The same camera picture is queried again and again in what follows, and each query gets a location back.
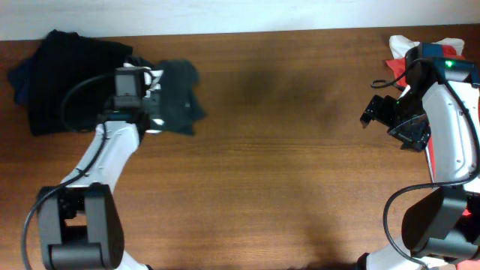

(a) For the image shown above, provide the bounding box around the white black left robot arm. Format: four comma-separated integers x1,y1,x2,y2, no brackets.
33,94,163,269

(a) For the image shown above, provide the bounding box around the folded black clothes stack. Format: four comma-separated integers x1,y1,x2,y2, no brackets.
7,30,134,136

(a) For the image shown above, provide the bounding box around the red garment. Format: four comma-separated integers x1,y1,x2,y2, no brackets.
387,46,479,269

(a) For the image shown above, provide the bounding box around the white garment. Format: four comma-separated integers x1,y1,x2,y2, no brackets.
388,35,465,59

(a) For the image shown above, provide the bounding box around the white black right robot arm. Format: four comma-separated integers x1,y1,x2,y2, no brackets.
355,81,479,269

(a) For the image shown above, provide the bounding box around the dark green t-shirt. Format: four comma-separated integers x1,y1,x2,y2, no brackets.
124,56,206,136

